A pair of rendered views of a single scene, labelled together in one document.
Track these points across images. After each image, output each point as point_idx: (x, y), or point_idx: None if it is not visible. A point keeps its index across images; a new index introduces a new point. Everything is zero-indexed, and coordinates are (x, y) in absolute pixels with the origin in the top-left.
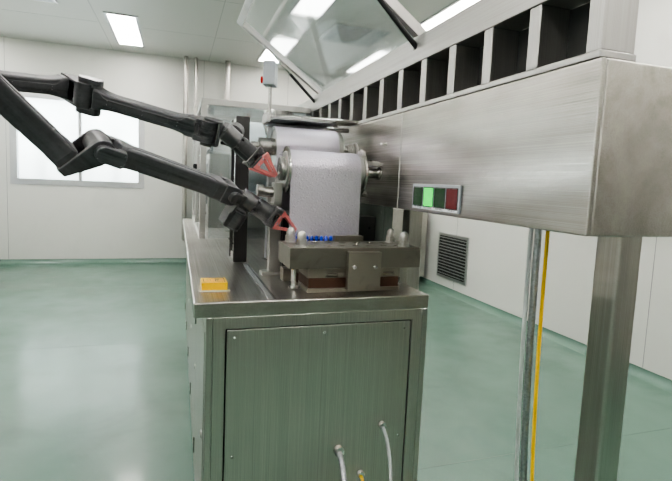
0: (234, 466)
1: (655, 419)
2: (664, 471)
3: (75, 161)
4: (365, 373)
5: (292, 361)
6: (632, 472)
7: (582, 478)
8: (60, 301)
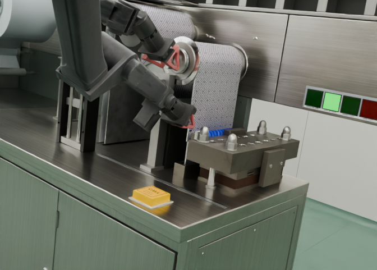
0: None
1: (318, 230)
2: (345, 269)
3: (106, 81)
4: (270, 257)
5: (233, 262)
6: None
7: None
8: None
